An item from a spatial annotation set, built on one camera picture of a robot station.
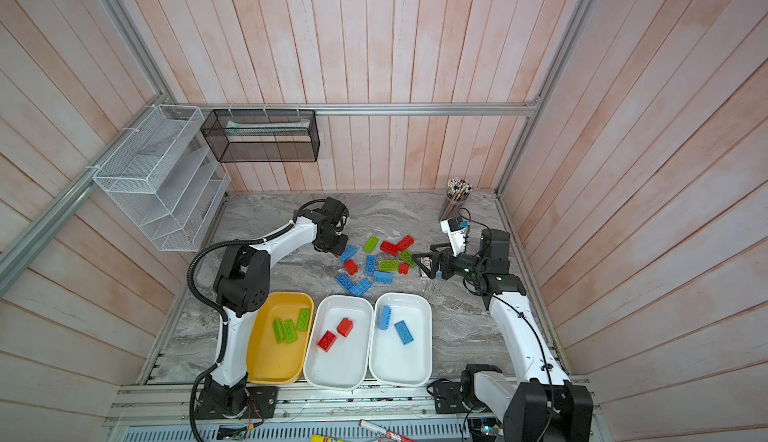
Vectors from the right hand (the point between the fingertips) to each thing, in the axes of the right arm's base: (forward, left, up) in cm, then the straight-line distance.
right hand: (425, 252), depth 78 cm
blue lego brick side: (+2, +12, -18) cm, 21 cm away
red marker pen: (-38, +10, -19) cm, 44 cm away
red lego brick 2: (-18, +27, -19) cm, 37 cm away
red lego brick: (-14, +22, -19) cm, 32 cm away
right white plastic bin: (-23, +9, -21) cm, 32 cm away
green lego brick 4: (+16, +16, -20) cm, 30 cm away
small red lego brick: (+6, +5, -20) cm, 21 cm away
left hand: (+12, +27, -17) cm, 34 cm away
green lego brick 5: (+10, +3, -18) cm, 21 cm away
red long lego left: (+14, +8, -20) cm, 25 cm away
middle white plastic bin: (-20, +24, -21) cm, 38 cm away
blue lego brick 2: (-11, +10, -18) cm, 24 cm away
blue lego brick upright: (+6, +15, -17) cm, 24 cm away
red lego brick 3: (+7, +22, -20) cm, 31 cm away
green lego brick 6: (+7, +10, -19) cm, 23 cm away
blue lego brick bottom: (-14, +5, -20) cm, 25 cm away
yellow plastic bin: (-24, +42, -20) cm, 52 cm away
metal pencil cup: (+27, -13, -3) cm, 30 cm away
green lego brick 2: (-11, +35, -20) cm, 42 cm away
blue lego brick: (+10, +23, -17) cm, 31 cm away
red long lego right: (+17, +4, -20) cm, 26 cm away
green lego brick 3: (-14, +41, -17) cm, 47 cm away
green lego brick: (-15, +38, -20) cm, 46 cm away
